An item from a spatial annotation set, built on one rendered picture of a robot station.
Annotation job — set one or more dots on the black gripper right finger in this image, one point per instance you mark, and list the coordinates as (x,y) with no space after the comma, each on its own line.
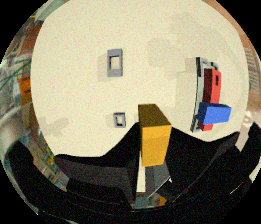
(187,157)

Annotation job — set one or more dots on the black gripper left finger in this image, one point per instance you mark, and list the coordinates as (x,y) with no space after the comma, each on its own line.
(117,168)

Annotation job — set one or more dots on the yellow block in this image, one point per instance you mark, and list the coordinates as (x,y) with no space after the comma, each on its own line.
(155,131)

